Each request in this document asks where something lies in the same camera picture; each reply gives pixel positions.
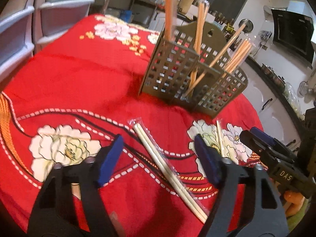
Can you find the chopsticks pair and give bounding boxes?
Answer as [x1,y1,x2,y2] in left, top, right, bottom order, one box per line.
[216,120,226,157]
[128,118,208,224]

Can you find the person's right hand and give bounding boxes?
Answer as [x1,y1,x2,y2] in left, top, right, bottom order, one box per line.
[284,190,305,217]

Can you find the steel pot on counter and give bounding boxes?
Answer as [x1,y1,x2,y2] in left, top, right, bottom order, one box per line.
[261,64,285,91]

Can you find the green perforated utensil holder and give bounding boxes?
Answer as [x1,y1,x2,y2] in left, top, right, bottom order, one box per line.
[139,22,248,118]

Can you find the red floral tablecloth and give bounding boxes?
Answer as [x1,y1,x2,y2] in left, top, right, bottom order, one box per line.
[1,14,261,236]

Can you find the chopsticks in holder right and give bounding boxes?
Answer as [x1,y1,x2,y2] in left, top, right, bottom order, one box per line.
[182,22,255,98]

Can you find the chopsticks in holder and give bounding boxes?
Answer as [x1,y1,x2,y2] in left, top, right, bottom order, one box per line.
[187,0,211,94]
[165,0,177,41]
[182,22,255,98]

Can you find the black range hood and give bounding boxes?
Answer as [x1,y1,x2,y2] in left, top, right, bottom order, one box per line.
[271,9,314,69]

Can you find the hanging dark pot lid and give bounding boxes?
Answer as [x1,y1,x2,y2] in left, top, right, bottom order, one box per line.
[238,19,254,34]

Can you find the chopsticks in holder left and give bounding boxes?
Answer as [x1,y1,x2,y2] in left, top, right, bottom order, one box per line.
[165,0,177,41]

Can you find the chopsticks in holder centre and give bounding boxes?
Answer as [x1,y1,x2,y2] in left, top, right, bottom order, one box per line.
[187,0,211,94]

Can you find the blue detergent bottle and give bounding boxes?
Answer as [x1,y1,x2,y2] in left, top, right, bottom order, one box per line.
[119,10,133,23]

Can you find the white plastic drawer unit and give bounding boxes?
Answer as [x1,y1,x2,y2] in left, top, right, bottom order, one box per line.
[32,0,94,53]

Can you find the metal shelf rack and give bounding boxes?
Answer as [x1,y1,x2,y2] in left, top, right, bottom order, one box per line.
[89,0,158,28]

